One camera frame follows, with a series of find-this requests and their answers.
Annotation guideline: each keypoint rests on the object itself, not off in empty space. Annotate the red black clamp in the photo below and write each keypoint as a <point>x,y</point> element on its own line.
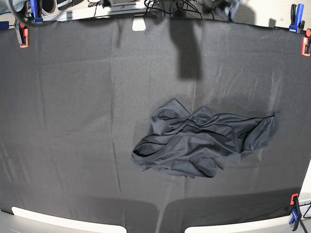
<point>22,34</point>
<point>306,44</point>

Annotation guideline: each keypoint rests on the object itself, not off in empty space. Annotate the blue bar clamp far left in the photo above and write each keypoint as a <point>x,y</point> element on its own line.
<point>36,10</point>

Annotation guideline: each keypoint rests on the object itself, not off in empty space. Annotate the black table cover cloth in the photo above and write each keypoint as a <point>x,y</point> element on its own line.
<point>75,102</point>

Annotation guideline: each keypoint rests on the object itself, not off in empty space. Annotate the red blue clamp near right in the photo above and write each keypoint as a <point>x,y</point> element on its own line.
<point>295,211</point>

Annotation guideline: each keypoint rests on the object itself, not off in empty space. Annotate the dark navy t-shirt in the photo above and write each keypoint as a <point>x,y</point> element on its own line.
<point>192,145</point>

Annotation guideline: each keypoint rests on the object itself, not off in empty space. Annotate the white tag on cloth edge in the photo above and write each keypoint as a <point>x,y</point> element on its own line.
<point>138,24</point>

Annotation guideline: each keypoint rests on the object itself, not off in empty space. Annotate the blue bar clamp far right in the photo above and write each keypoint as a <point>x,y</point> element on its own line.
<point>297,24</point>

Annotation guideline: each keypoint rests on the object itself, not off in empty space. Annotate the blue bar clamp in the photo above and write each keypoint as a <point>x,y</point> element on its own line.
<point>297,24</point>
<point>36,10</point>

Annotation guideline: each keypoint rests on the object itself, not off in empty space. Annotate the red black clamp far left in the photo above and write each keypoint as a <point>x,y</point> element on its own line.
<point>22,34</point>

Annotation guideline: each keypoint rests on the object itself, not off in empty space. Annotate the red black clamp far right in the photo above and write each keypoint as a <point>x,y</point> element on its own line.
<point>306,44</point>

